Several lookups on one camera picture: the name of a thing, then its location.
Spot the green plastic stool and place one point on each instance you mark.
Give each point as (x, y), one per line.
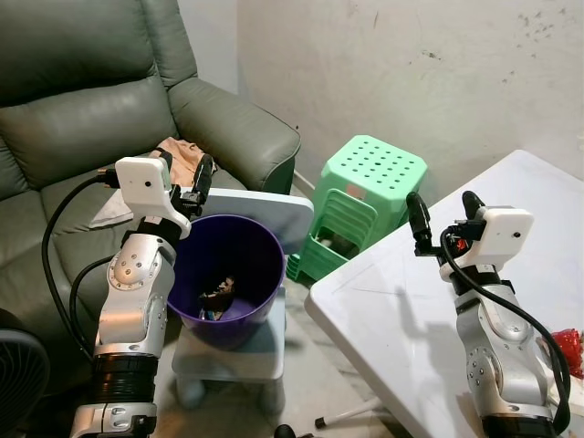
(374, 169)

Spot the dark trash pile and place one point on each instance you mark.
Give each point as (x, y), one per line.
(219, 294)

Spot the white-grey cloth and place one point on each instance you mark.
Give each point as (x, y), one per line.
(109, 212)

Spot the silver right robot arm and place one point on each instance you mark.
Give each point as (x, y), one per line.
(493, 356)

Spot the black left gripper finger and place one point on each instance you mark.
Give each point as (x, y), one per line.
(166, 157)
(203, 178)

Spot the purple plastic rubbish bin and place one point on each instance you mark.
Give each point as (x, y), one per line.
(257, 265)

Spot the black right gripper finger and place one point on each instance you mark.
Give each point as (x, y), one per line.
(473, 203)
(419, 219)

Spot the grey-green leather sofa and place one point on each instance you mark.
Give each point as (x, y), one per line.
(82, 119)

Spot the peach cloth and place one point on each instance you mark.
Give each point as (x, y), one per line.
(182, 153)

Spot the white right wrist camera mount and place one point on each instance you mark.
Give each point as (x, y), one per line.
(502, 235)

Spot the white metal table leg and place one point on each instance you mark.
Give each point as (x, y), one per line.
(347, 415)

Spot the red crumpled wrapper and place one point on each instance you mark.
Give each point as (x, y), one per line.
(568, 349)

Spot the black round fan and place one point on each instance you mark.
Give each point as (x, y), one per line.
(18, 374)

